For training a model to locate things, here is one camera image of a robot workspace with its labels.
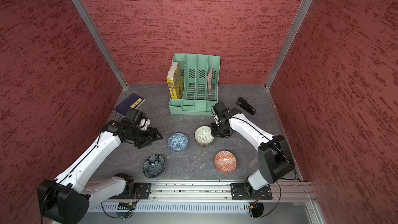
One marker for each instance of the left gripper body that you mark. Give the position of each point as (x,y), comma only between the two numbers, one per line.
(140,136)

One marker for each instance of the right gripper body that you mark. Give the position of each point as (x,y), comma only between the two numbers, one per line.
(220,130)

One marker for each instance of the white green triangle bowl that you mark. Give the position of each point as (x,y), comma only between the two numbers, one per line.
(203,134)

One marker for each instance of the dark flower pattern bowl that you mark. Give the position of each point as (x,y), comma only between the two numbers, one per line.
(154,166)

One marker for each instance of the pink striped bowl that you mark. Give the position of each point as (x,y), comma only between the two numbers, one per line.
(206,144)

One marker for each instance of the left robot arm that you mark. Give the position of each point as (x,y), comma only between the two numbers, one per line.
(66,199)

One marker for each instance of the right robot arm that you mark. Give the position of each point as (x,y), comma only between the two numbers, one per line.
(274,156)

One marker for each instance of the blue floral bowl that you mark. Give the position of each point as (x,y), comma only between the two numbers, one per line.
(177,142)

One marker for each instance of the orange patterned bowl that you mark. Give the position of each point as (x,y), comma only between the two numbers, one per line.
(225,162)

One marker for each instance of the black stapler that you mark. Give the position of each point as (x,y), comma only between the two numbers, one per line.
(241,102)

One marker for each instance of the navy blue notebook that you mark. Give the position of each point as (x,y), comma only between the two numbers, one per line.
(132,102)

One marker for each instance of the pink thin book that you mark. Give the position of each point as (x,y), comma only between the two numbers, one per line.
(209,80)

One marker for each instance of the yellow book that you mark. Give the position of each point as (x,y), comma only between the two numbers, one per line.
(175,81)

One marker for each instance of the green desk file organizer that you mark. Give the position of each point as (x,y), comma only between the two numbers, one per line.
(194,70)

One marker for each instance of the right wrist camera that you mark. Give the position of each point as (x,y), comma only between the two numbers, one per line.
(220,109)

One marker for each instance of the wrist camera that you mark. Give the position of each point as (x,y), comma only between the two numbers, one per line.
(220,109)
(136,118)

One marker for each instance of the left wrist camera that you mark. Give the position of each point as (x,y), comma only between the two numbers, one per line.
(136,118)

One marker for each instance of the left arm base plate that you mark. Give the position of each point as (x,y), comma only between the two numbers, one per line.
(136,191)

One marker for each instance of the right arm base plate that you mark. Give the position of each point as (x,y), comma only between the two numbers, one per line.
(242,191)

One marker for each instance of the left aluminium corner post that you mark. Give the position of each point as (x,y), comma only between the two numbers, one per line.
(82,10)

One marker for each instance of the aluminium corner post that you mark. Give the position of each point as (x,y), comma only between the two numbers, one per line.
(82,10)
(298,19)

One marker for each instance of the right aluminium corner post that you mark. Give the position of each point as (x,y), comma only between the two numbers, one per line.
(298,19)

